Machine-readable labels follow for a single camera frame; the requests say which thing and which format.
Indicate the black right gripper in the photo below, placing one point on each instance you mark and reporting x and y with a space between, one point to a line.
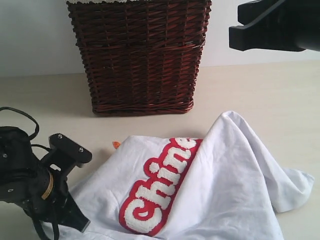
293 26

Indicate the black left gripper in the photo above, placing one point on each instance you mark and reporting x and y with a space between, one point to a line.
42 192

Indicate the white t-shirt red lettering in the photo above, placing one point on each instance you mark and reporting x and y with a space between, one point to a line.
225 186

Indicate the dark brown wicker basket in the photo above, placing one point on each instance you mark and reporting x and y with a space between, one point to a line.
141 57

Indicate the orange clothing tag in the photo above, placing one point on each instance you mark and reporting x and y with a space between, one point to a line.
116 144

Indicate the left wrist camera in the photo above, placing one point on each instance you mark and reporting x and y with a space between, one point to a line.
65 154

